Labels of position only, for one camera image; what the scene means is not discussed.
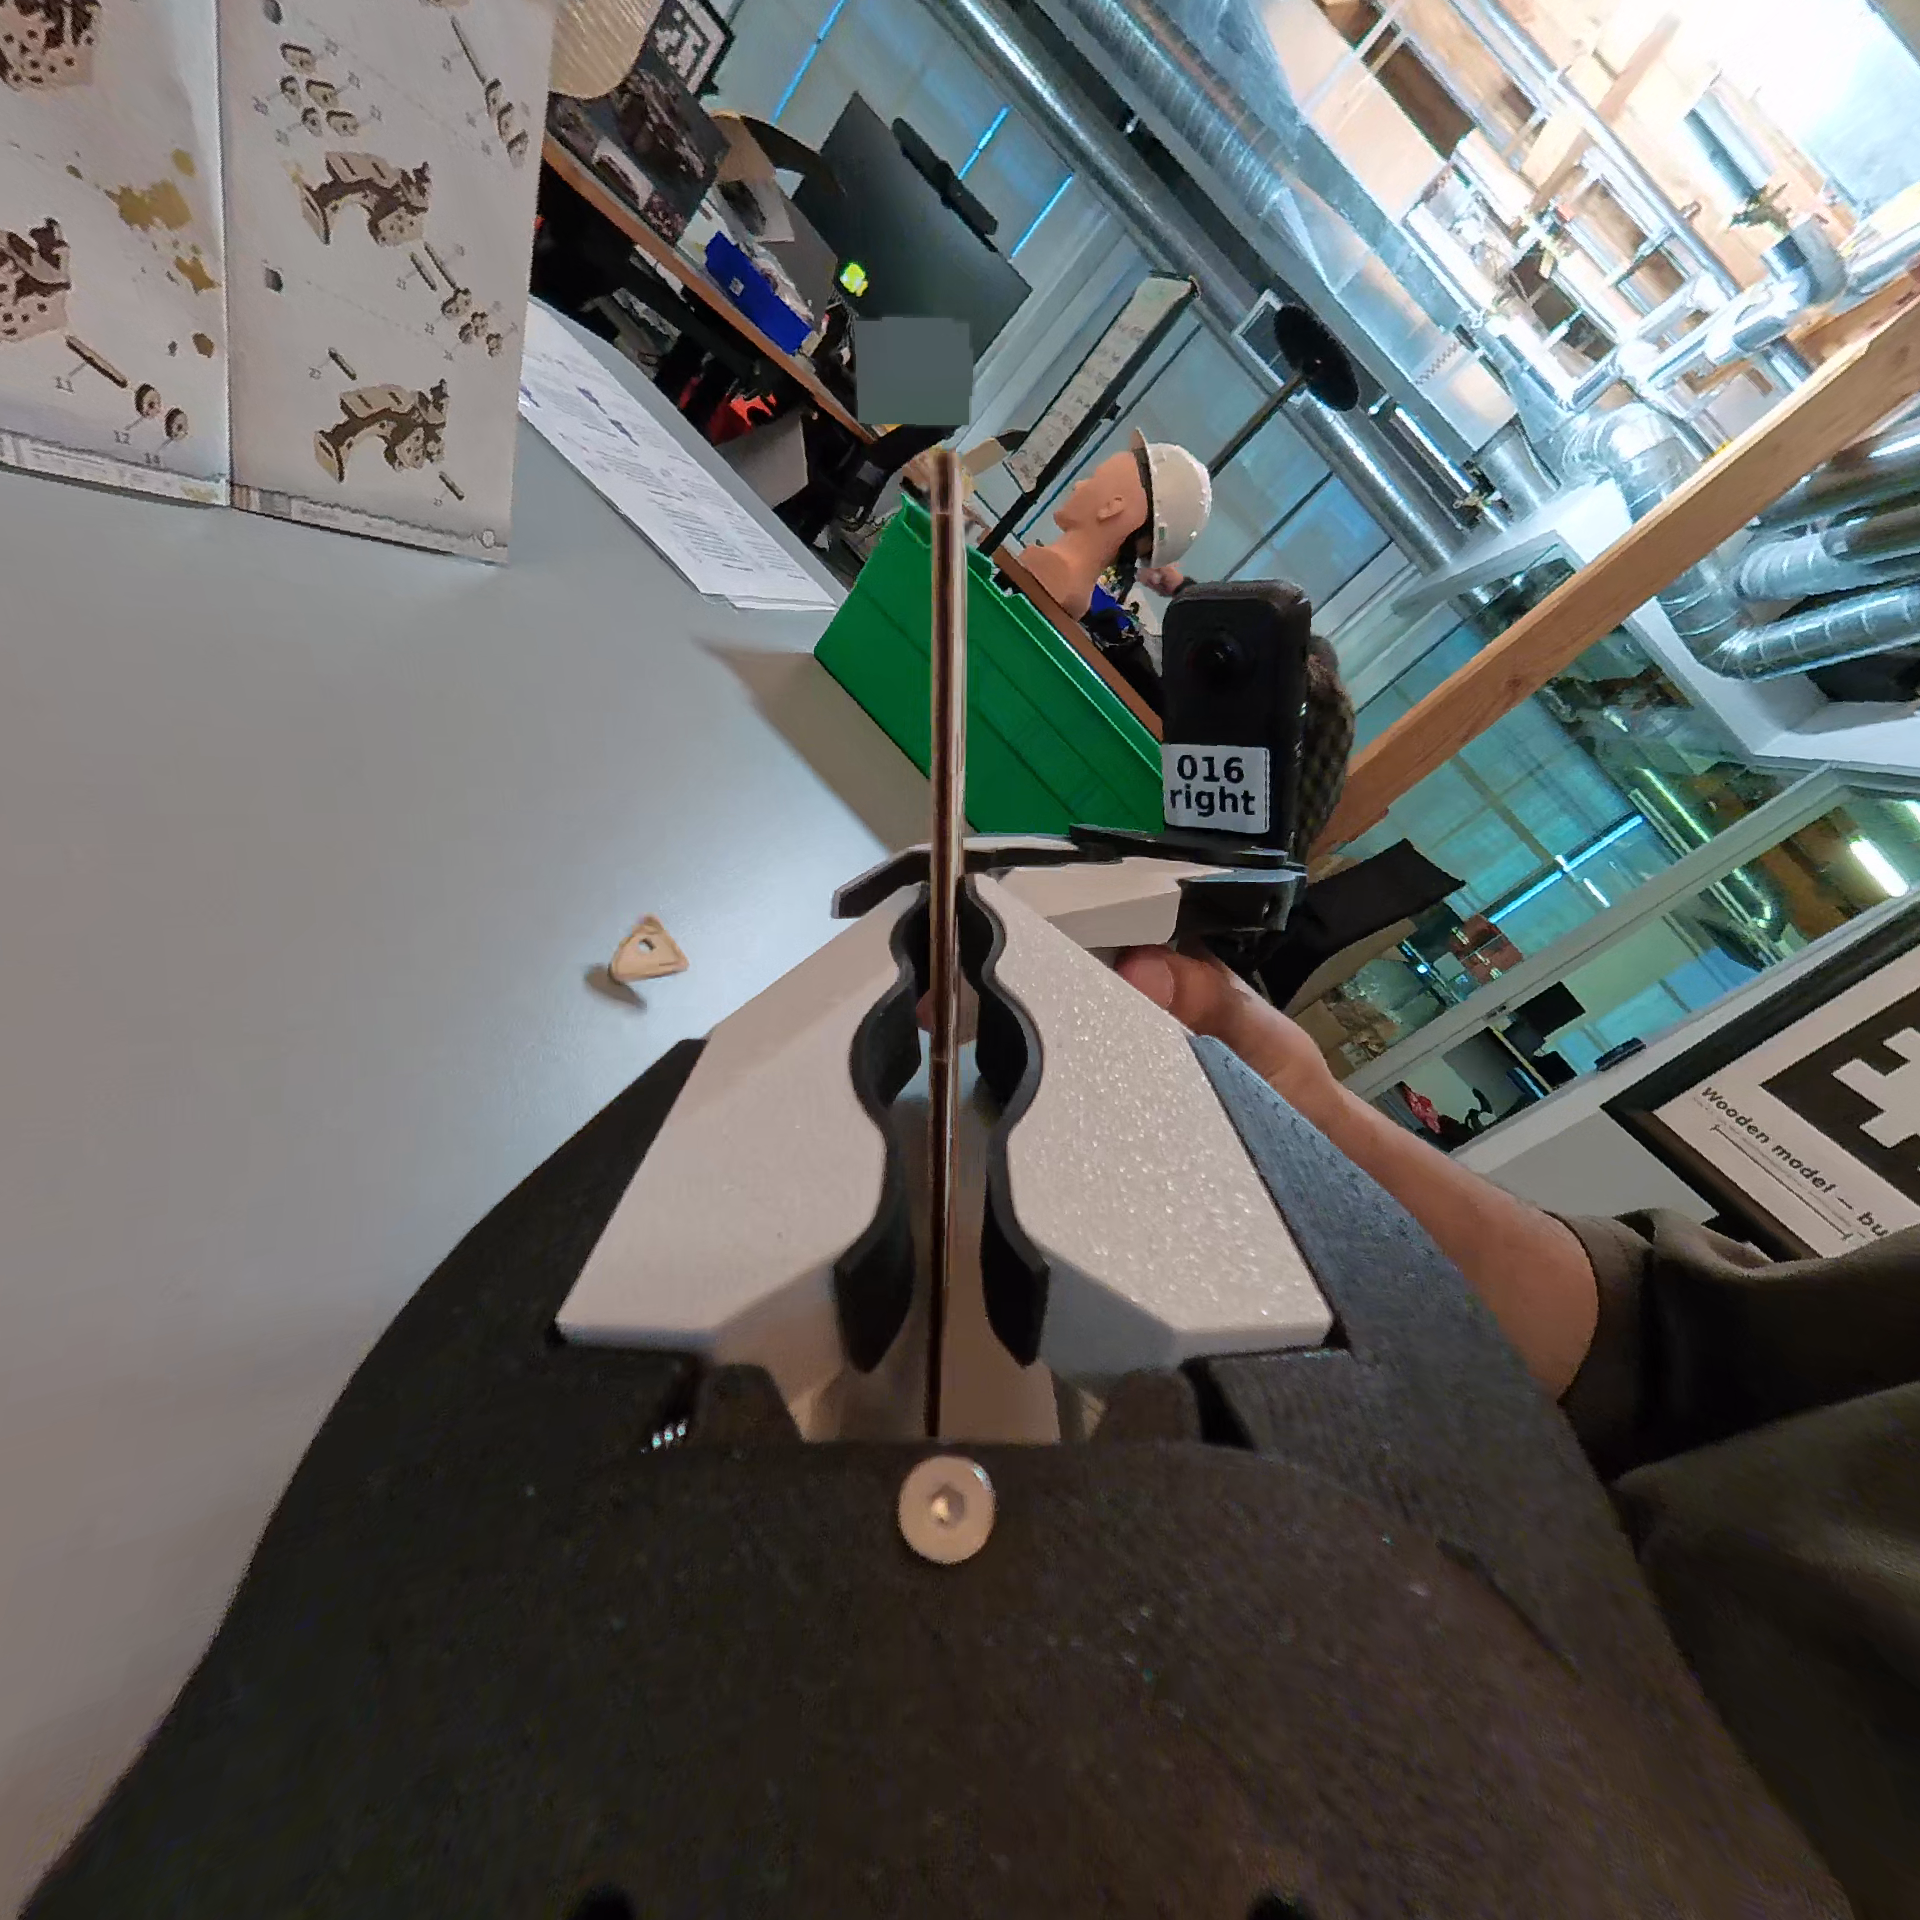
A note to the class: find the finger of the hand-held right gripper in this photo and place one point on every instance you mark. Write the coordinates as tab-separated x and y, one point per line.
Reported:
1021	855
1124	908

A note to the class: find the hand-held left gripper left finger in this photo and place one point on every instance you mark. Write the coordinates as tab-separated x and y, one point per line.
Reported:
734	1185

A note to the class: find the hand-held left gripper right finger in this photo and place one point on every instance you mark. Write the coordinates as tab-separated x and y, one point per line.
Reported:
1163	1185

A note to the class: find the cut-out wooden puzzle sheet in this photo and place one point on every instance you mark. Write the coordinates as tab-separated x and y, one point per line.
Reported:
945	751

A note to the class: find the small triangular wooden piece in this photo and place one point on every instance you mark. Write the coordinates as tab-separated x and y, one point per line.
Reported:
648	956

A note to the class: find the person's right forearm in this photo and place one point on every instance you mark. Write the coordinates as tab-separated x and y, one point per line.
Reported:
1470	1214

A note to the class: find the person's right hand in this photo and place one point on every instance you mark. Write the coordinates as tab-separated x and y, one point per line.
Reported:
1223	1004

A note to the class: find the green plastic bin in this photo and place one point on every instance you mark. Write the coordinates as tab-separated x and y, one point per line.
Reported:
1021	674

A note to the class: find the mannequin head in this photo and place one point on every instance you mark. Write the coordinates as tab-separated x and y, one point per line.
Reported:
1103	533

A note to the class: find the white hard hat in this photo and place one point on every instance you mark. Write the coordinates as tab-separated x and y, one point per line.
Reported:
1179	489

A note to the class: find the whiteboard easel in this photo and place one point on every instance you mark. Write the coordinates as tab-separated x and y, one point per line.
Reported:
1103	391

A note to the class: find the black disc stand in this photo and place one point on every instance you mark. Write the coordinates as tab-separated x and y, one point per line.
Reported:
1312	353

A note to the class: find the slanted wooden beam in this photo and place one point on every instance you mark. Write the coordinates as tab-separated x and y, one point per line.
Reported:
1575	601

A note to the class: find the white printed paper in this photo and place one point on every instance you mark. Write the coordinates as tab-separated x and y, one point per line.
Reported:
661	451

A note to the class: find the black monitor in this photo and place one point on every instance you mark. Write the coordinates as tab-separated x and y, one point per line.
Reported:
915	210

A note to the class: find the cluster of silver pipes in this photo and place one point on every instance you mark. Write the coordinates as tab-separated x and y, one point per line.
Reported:
1800	585

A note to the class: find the framed black and white marker sign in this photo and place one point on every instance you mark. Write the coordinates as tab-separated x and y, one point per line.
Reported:
1784	1141

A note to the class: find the wooden workbench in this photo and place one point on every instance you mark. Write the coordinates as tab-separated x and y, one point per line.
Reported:
704	285

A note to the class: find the dark printed box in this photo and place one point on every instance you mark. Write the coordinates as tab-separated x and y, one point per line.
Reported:
639	143

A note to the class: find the person's brown shirt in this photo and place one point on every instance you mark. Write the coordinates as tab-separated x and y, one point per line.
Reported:
1800	1724

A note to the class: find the folded assembly instruction sheet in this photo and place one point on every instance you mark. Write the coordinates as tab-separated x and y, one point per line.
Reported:
300	225

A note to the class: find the silver spiral ventilation duct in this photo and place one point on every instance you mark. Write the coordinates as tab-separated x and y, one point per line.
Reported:
1111	90

